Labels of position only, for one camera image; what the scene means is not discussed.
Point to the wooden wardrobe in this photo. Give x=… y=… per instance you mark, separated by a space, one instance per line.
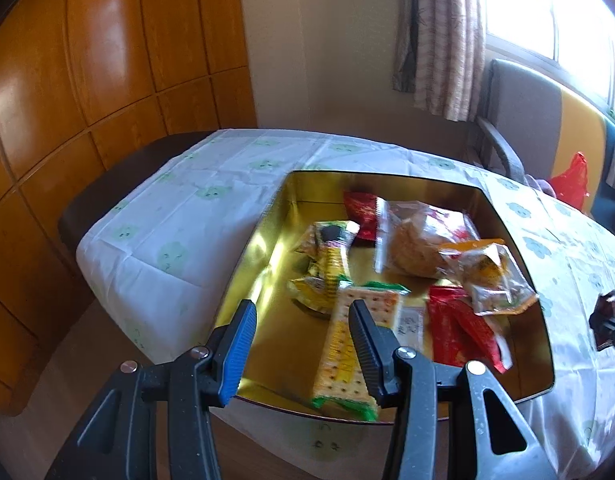
x=87 y=85

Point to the yellow green snack packet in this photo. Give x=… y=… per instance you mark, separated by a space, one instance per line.
x=315 y=292
x=332 y=247

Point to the gold tin box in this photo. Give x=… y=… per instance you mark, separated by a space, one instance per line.
x=267 y=260

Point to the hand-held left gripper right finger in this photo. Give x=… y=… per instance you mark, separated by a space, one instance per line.
x=367 y=350

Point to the green-edged cracker packet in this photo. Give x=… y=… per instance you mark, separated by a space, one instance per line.
x=342 y=350

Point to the dark brown table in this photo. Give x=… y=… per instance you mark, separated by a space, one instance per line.
x=112 y=185

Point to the small red snack packet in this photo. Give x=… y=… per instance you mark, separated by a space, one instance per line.
x=362 y=215

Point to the pink cloth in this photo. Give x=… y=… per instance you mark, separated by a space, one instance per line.
x=540 y=185

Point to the grey yellow blue armchair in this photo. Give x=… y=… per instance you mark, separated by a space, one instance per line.
x=527 y=110

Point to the yellow cake packet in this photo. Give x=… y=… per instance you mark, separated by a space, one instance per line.
x=487 y=275

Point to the bun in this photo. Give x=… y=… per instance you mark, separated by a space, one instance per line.
x=417 y=245

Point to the window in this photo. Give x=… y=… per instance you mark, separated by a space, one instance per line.
x=552 y=5

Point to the large red snack packet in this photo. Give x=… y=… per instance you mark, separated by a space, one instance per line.
x=462 y=330

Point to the white green-print tablecloth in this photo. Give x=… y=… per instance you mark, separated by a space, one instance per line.
x=187 y=220

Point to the red plastic bag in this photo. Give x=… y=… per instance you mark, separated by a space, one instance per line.
x=570 y=185

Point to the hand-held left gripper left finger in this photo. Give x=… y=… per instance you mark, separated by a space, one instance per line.
x=237 y=355

